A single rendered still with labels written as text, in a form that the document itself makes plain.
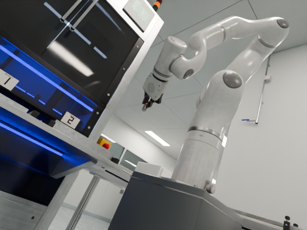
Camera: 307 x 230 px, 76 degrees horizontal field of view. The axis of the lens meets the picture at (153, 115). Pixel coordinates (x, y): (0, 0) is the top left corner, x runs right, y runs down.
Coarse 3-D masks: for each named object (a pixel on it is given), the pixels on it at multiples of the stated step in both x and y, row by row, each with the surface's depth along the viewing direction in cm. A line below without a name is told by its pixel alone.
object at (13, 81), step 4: (0, 72) 89; (4, 72) 89; (0, 76) 88; (4, 76) 89; (8, 76) 90; (0, 80) 88; (4, 80) 89; (12, 80) 91; (16, 80) 92; (0, 84) 88; (4, 84) 89; (8, 84) 90; (12, 84) 91; (8, 88) 90; (12, 88) 91
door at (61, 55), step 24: (72, 24) 113; (96, 24) 123; (120, 24) 134; (48, 48) 103; (72, 48) 112; (96, 48) 121; (120, 48) 133; (72, 72) 111; (96, 72) 120; (96, 96) 119
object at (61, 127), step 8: (56, 120) 68; (56, 128) 68; (64, 128) 69; (72, 136) 71; (80, 136) 73; (88, 144) 74; (96, 144) 77; (96, 152) 76; (104, 152) 78; (112, 152) 81
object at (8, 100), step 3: (0, 96) 67; (3, 96) 68; (3, 99) 68; (6, 99) 68; (9, 99) 69; (9, 102) 69; (12, 102) 69; (15, 102) 70; (15, 105) 70; (18, 105) 70; (21, 105) 71; (18, 108) 70; (21, 108) 71; (24, 108) 72; (24, 111) 71
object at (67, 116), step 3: (66, 114) 106; (69, 114) 107; (63, 117) 105; (66, 117) 106; (69, 117) 107; (75, 117) 109; (63, 120) 104; (66, 120) 106; (69, 120) 107; (75, 120) 109; (78, 120) 110; (66, 123) 105; (72, 123) 107; (75, 123) 109; (72, 126) 107; (75, 126) 108
